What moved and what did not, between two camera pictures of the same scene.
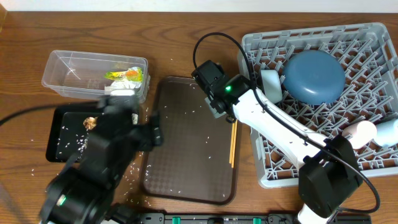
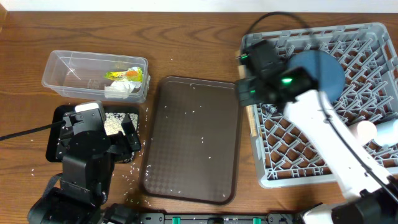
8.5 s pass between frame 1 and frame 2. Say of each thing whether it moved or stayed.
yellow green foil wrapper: stayed
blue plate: stayed
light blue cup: stayed
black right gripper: moved
